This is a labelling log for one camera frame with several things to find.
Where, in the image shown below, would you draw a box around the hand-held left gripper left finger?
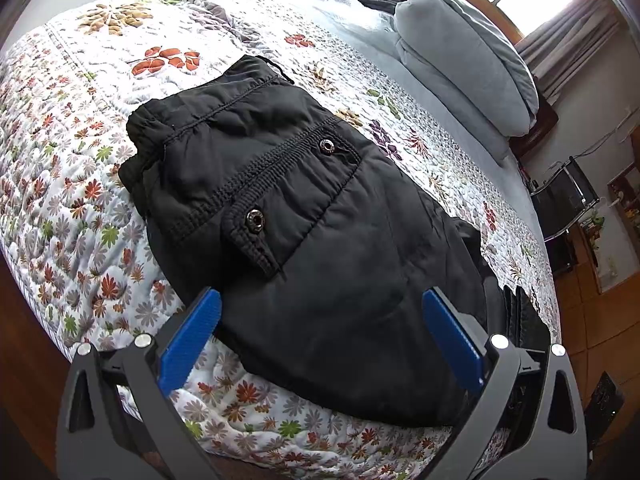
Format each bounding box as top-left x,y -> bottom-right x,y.
56,287 -> 224,480

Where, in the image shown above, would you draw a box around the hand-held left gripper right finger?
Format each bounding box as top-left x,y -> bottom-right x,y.
421,286 -> 587,480

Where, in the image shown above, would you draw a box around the black pants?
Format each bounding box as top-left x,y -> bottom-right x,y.
118,54 -> 551,428

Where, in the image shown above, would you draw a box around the black metal chair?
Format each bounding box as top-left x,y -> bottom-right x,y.
530,156 -> 600,271

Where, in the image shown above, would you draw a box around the wooden side table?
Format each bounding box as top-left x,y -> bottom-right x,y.
570,165 -> 640,296

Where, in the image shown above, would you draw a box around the floral quilted bedspread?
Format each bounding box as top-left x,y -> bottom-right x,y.
0,0 -> 560,480

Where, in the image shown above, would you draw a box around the grey bed sheet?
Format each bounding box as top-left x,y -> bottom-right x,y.
320,0 -> 557,281

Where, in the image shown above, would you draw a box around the grey pillow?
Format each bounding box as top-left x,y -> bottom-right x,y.
393,0 -> 540,138

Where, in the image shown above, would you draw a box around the brown curtain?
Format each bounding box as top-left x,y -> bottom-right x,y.
515,0 -> 626,106

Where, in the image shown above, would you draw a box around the white cable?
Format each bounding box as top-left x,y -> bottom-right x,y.
547,105 -> 640,171

